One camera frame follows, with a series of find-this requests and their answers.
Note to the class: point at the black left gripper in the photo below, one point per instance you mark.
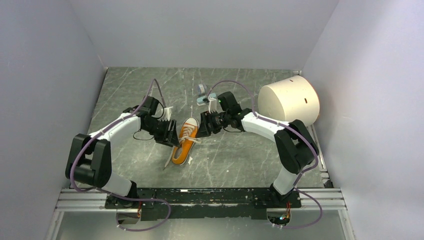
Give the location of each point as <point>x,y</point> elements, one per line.
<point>169,137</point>

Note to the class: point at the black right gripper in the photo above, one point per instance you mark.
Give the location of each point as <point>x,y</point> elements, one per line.
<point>204,128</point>

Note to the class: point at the orange canvas sneaker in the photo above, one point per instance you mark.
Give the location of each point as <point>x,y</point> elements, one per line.
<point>186,142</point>

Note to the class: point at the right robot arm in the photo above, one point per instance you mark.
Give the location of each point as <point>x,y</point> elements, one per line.
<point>295,146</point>

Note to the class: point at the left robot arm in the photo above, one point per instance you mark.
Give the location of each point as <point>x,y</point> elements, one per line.
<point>90,157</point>

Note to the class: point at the teal stapler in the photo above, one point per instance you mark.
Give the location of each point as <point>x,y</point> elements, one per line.
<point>202,100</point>

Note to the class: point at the small tape roll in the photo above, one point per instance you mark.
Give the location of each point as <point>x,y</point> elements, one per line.
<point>202,89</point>

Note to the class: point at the white cylindrical container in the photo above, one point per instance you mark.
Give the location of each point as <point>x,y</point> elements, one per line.
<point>290,99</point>

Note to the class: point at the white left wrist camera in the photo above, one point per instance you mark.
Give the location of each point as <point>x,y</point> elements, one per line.
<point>167,114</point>

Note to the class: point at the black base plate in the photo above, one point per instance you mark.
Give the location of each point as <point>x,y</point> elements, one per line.
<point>199,203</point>

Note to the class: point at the aluminium frame rail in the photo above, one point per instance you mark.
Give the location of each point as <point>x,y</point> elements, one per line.
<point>225,160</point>

